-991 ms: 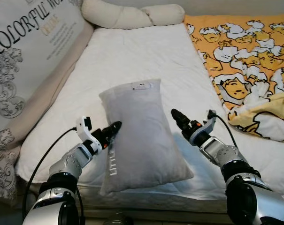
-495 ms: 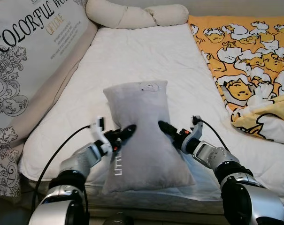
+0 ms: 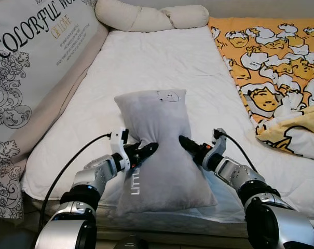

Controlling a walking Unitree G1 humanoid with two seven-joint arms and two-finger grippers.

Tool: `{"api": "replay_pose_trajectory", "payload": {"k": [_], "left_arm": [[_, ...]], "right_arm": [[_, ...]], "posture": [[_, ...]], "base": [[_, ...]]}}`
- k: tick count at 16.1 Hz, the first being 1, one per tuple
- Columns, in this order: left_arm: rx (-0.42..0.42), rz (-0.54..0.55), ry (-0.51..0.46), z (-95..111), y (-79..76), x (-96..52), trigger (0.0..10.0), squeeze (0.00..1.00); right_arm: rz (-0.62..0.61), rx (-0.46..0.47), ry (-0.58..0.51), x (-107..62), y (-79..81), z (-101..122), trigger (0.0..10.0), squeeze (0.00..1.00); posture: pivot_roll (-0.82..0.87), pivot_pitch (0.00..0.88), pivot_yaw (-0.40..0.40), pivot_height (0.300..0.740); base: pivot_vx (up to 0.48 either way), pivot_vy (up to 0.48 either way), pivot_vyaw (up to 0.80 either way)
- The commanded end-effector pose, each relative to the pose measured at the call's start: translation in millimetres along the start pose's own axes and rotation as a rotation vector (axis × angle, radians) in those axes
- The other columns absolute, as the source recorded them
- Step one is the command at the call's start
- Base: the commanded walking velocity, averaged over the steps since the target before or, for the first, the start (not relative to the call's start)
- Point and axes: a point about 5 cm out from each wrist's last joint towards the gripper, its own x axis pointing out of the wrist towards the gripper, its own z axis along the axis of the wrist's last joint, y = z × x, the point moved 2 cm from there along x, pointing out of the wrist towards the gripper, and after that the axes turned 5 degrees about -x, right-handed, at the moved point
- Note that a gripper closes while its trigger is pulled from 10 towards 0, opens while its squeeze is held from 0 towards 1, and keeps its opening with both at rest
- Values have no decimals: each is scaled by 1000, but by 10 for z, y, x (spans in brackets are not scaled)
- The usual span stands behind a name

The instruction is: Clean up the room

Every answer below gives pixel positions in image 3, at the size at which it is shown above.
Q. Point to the grey plush pillow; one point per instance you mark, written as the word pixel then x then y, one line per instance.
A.
pixel 162 171

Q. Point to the yellow cartoon egg blanket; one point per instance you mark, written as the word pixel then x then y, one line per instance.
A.
pixel 271 62

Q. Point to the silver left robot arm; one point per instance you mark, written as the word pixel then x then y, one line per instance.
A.
pixel 89 179

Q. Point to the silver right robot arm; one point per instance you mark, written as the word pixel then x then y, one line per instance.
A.
pixel 240 174

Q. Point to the white quilted mattress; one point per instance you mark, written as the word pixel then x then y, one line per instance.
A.
pixel 162 62

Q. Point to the beige bed base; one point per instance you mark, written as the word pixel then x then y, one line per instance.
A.
pixel 188 234

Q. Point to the cream bolster pillow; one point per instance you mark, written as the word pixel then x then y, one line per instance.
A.
pixel 131 15

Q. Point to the floral printed headboard cushion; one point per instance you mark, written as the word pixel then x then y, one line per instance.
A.
pixel 37 62

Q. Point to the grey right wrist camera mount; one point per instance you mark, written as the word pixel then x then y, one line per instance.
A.
pixel 219 148

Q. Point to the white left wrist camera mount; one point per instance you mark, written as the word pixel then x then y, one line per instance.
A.
pixel 118 150

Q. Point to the beige padded bed rail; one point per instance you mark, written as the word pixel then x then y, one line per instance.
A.
pixel 58 98

